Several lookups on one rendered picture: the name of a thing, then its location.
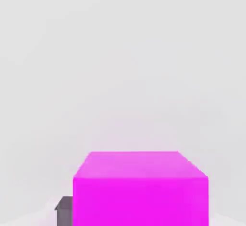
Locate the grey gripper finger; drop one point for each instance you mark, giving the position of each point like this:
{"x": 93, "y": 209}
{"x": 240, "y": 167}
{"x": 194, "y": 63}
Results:
{"x": 64, "y": 213}

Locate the small magenta cube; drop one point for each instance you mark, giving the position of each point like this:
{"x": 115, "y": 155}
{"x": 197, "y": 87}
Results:
{"x": 140, "y": 197}

